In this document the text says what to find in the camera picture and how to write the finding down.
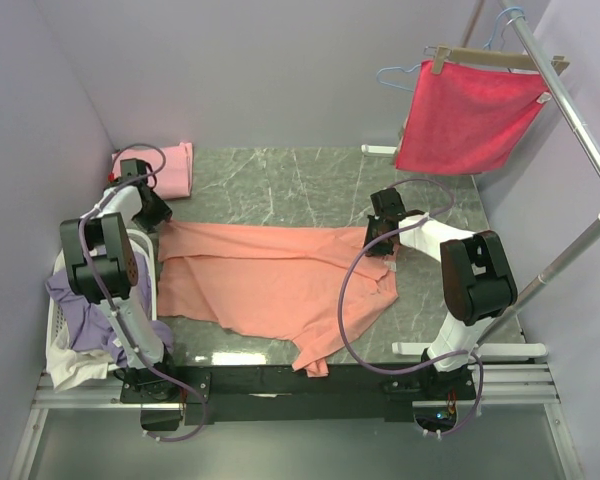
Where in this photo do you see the red microfiber towel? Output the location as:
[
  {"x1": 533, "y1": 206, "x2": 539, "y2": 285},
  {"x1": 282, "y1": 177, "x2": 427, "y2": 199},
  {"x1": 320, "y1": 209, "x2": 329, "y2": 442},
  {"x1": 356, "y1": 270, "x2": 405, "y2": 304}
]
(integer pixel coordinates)
[{"x1": 395, "y1": 60, "x2": 552, "y2": 175}]

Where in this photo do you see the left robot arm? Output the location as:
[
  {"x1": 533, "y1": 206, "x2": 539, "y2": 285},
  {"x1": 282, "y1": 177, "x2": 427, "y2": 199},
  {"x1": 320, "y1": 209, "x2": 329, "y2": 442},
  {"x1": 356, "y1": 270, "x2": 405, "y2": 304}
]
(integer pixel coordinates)
[{"x1": 59, "y1": 158, "x2": 180, "y2": 402}]

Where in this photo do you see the blue wire hanger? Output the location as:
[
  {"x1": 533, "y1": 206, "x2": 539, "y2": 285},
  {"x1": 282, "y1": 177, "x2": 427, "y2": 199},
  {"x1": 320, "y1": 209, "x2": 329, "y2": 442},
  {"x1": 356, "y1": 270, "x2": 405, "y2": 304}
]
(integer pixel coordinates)
[{"x1": 375, "y1": 1, "x2": 526, "y2": 93}]

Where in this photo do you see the aluminium rail frame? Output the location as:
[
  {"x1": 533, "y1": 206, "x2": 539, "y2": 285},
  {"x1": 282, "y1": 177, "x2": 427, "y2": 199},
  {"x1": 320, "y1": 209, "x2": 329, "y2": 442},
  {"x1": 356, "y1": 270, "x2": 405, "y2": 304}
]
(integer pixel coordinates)
[{"x1": 32, "y1": 363, "x2": 559, "y2": 410}]

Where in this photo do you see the white t shirt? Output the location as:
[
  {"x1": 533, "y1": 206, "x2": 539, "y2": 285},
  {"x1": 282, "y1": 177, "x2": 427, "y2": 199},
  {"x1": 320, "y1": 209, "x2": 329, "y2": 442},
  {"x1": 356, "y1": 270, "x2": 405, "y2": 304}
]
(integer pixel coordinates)
[{"x1": 46, "y1": 346, "x2": 112, "y2": 392}]

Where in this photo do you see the salmon orange t shirt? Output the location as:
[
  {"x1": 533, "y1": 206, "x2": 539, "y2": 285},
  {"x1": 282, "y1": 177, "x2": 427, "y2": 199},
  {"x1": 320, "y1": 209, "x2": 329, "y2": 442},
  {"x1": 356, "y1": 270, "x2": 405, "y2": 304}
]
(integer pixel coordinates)
[{"x1": 157, "y1": 221, "x2": 398, "y2": 377}]

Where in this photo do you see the wooden clip hanger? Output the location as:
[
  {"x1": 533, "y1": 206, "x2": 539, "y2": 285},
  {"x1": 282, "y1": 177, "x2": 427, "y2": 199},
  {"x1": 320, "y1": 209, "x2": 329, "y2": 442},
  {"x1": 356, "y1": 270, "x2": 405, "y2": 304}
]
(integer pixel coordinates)
[{"x1": 423, "y1": 44, "x2": 571, "y2": 76}]

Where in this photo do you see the black base beam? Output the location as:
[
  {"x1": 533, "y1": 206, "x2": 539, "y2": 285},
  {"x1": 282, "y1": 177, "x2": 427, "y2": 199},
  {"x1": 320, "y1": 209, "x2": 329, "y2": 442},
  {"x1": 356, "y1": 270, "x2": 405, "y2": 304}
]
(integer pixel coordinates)
[{"x1": 120, "y1": 364, "x2": 476, "y2": 431}]

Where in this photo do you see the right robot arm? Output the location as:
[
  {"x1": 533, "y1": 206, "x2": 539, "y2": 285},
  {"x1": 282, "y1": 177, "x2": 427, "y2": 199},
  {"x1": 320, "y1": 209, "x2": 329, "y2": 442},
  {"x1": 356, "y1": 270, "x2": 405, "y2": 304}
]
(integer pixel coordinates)
[{"x1": 365, "y1": 188, "x2": 518, "y2": 399}]

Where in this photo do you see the folded pink t shirt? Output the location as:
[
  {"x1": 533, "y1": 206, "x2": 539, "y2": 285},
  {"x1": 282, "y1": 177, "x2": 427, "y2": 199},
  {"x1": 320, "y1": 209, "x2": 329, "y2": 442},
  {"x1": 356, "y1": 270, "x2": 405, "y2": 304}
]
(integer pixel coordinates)
[{"x1": 112, "y1": 142, "x2": 194, "y2": 200}]

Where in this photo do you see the metal clothes rack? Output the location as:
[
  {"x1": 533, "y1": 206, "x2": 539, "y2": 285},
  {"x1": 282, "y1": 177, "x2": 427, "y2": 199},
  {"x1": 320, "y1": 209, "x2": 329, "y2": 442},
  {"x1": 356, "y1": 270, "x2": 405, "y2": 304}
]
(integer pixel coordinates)
[{"x1": 361, "y1": 0, "x2": 600, "y2": 361}]

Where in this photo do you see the white laundry basket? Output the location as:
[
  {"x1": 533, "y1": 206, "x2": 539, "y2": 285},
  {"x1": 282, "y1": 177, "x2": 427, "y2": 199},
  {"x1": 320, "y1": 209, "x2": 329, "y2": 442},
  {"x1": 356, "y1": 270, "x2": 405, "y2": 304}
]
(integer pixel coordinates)
[{"x1": 46, "y1": 229, "x2": 157, "y2": 373}]

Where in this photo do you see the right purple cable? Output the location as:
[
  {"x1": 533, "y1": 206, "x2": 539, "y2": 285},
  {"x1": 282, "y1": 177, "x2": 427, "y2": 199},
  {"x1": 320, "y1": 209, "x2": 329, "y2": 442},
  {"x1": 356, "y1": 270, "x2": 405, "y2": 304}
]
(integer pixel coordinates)
[{"x1": 338, "y1": 178, "x2": 484, "y2": 436}]

